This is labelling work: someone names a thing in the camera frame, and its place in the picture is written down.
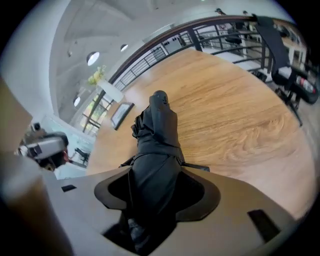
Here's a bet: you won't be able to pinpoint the black office chair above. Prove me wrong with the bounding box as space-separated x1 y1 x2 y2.
252 14 320 127

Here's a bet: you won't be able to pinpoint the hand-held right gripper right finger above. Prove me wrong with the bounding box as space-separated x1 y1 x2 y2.
174 166 305 256

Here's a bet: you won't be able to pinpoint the black picture frame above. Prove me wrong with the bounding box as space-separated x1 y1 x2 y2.
110 101 135 131

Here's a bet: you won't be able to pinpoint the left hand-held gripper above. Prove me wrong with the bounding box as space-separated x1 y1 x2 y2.
19 121 70 161

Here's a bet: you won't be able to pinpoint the wooden table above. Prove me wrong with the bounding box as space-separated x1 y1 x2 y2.
86 48 316 221

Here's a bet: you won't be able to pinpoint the white vase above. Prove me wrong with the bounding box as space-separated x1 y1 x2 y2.
97 79 125 103

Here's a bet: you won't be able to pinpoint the black metal railing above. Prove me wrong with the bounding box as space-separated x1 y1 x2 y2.
108 14 278 92

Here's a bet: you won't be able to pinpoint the black umbrella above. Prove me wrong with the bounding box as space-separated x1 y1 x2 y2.
118 90 211 255

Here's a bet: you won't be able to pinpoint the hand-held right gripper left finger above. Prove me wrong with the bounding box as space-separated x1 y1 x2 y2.
41 165 137 256

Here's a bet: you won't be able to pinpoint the yellow and white flowers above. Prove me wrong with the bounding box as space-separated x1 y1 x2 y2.
86 65 107 86

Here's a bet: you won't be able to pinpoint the red and white bottle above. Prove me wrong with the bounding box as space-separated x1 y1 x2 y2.
296 76 317 95

